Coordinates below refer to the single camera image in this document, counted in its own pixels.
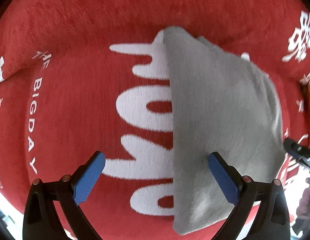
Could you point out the red printed blanket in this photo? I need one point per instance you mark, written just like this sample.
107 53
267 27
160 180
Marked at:
82 67

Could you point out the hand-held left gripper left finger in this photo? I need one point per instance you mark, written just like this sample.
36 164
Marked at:
88 181

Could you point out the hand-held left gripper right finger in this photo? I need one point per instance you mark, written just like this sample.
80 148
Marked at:
223 180

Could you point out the grey knit sweater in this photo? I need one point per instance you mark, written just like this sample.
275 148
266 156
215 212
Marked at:
215 110

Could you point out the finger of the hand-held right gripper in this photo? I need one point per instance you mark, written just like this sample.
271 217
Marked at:
296 148

